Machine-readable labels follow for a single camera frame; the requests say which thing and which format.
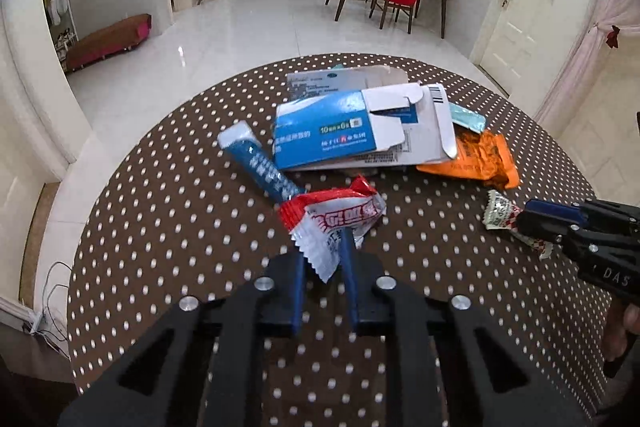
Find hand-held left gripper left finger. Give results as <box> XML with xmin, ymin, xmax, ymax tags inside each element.
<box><xmin>57</xmin><ymin>252</ymin><xmax>307</xmax><ymax>427</ymax></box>

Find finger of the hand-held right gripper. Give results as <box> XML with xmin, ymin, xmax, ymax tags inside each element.
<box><xmin>522</xmin><ymin>199</ymin><xmax>590</xmax><ymax>228</ymax></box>
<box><xmin>515</xmin><ymin>212</ymin><xmax>576</xmax><ymax>250</ymax></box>

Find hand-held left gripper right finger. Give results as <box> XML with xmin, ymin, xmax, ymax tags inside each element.
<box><xmin>340</xmin><ymin>227</ymin><xmax>591</xmax><ymax>427</ymax></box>

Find small white candy wrapper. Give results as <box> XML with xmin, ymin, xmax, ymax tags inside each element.
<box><xmin>482</xmin><ymin>189</ymin><xmax>553</xmax><ymax>260</ymax></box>

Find red white wrapper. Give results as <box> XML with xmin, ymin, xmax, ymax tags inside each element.
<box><xmin>278</xmin><ymin>175</ymin><xmax>388</xmax><ymax>284</ymax></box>

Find person's right hand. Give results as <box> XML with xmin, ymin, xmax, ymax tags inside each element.
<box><xmin>602</xmin><ymin>302</ymin><xmax>640</xmax><ymax>364</ymax></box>

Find orange wrapper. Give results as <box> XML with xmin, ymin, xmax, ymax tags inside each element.
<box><xmin>416</xmin><ymin>130</ymin><xmax>521</xmax><ymax>190</ymax></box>

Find teal wrapper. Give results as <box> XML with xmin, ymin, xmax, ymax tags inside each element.
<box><xmin>447</xmin><ymin>102</ymin><xmax>486</xmax><ymax>134</ymax></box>

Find brown polka-dot tablecloth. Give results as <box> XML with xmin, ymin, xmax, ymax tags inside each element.
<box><xmin>66</xmin><ymin>53</ymin><xmax>613</xmax><ymax>427</ymax></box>

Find blue tube sachet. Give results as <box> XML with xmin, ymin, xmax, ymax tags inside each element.
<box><xmin>218</xmin><ymin>121</ymin><xmax>303</xmax><ymax>204</ymax></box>

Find blue white medicine box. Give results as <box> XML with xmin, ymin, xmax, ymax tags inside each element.
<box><xmin>272</xmin><ymin>89</ymin><xmax>407</xmax><ymax>171</ymax></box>

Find pink curtain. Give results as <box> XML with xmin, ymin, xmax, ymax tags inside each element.
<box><xmin>532</xmin><ymin>0</ymin><xmax>640</xmax><ymax>122</ymax></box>

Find grey flattened carton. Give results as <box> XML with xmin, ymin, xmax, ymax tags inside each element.
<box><xmin>286</xmin><ymin>65</ymin><xmax>409</xmax><ymax>100</ymax></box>

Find wooden chair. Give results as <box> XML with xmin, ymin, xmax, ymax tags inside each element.
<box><xmin>369</xmin><ymin>0</ymin><xmax>426</xmax><ymax>34</ymax></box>

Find red brown bench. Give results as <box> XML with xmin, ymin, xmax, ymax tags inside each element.
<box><xmin>65</xmin><ymin>13</ymin><xmax>152</xmax><ymax>72</ymax></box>

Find white coat rack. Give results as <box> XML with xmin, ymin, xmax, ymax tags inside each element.
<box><xmin>40</xmin><ymin>0</ymin><xmax>78</xmax><ymax>72</ymax></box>

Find floor cables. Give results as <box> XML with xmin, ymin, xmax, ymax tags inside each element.
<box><xmin>22</xmin><ymin>261</ymin><xmax>73</xmax><ymax>358</ymax></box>

